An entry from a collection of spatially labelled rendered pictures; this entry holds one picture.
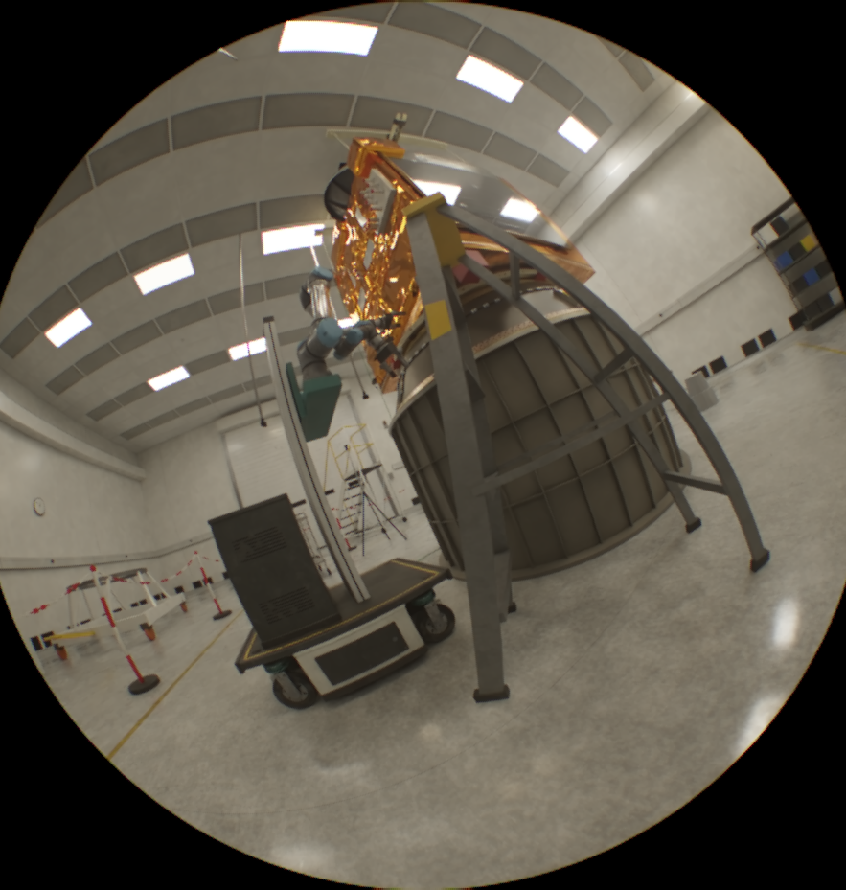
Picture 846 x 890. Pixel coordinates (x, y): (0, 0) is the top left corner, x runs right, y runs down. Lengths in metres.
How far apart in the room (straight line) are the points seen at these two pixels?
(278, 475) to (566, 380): 8.75
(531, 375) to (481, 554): 0.98
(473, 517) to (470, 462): 0.13
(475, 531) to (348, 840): 0.85
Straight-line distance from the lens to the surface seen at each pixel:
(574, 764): 0.75
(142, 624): 4.42
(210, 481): 10.08
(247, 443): 9.80
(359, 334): 1.36
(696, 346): 6.50
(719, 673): 0.83
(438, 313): 0.73
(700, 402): 3.94
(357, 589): 1.22
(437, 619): 1.24
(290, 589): 1.09
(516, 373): 1.42
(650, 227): 6.95
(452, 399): 0.65
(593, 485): 1.46
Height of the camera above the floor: 0.68
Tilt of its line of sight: 7 degrees up
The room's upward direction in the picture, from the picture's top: 23 degrees counter-clockwise
